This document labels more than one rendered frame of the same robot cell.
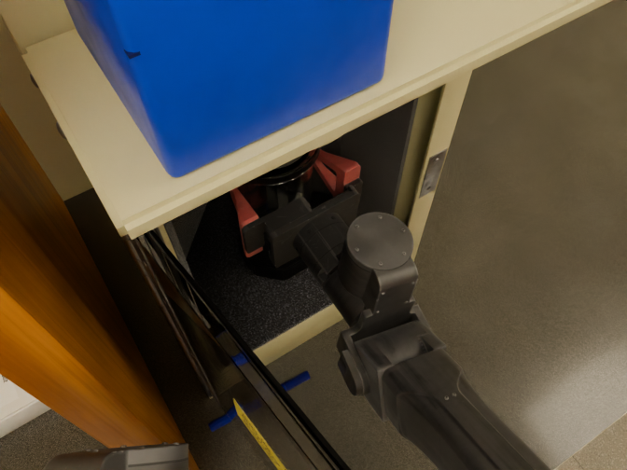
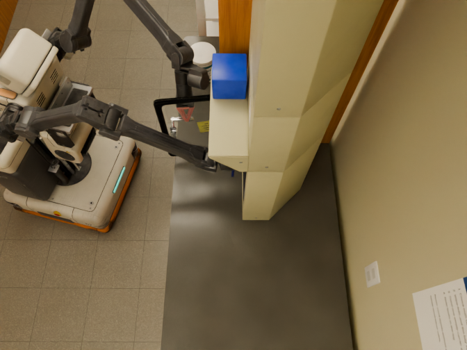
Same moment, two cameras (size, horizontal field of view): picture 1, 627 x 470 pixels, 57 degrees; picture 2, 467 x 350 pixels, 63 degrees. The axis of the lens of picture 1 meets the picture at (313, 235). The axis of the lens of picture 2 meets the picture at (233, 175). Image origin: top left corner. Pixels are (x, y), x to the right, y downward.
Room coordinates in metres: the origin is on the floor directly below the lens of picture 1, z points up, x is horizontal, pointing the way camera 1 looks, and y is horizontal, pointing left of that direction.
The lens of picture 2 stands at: (0.60, -0.58, 2.46)
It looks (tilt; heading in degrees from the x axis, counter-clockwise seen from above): 65 degrees down; 121
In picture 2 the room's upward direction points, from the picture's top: 2 degrees clockwise
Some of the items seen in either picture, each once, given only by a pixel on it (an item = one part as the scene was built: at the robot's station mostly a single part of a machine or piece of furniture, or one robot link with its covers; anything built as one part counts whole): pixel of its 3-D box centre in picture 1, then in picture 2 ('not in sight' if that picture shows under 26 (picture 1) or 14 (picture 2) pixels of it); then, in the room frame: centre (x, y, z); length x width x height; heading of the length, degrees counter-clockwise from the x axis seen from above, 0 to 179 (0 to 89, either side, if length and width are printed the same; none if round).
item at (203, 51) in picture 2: not in sight; (202, 62); (-0.19, 0.40, 1.01); 0.13 x 0.13 x 0.15
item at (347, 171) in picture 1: (317, 180); not in sight; (0.38, 0.00, 1.18); 0.09 x 0.07 x 0.07; 32
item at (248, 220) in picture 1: (261, 209); not in sight; (0.34, 0.05, 1.18); 0.09 x 0.07 x 0.07; 32
